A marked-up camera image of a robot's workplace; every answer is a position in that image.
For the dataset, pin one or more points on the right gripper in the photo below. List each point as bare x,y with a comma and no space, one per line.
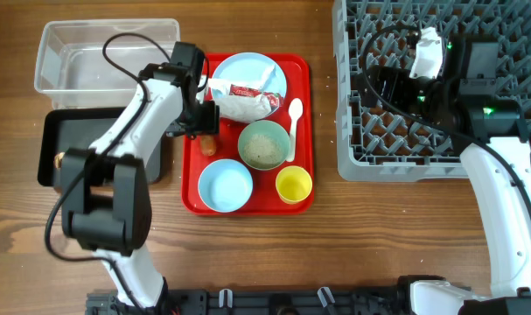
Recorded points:
396,80

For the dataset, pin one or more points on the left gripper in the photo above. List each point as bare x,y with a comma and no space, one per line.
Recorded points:
209,124

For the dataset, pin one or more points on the light blue plate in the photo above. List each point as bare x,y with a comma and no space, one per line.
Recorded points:
250,66

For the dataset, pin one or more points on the white napkin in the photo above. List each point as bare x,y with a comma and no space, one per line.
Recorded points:
243,109

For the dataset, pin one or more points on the orange carrot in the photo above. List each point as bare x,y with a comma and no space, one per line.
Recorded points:
208,145

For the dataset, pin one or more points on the white plastic spoon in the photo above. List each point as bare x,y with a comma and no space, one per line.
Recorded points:
296,110

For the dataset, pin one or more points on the green bowl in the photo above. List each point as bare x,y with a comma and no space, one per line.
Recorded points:
270,129

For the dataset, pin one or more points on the light blue bowl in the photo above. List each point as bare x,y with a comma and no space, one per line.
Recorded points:
225,186

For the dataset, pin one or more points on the yellow plastic cup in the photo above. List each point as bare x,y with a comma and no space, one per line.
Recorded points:
293,184

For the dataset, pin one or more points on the red snack wrapper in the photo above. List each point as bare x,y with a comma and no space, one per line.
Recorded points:
275,99

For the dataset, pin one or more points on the white rice pile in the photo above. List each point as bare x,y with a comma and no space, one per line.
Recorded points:
262,152

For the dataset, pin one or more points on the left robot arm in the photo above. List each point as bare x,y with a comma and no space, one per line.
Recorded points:
105,201

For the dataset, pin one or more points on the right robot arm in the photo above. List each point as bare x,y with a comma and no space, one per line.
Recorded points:
452,87

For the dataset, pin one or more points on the grey dishwasher rack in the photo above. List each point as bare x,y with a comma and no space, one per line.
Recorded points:
379,146

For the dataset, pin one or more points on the clear plastic bin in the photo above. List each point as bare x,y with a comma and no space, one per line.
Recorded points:
72,71

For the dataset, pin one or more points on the red serving tray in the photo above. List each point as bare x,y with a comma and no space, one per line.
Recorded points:
264,200

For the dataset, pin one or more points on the black plastic tray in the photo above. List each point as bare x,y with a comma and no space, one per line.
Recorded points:
70,128

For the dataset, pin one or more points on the brown food scrap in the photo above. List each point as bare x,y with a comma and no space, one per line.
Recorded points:
58,159

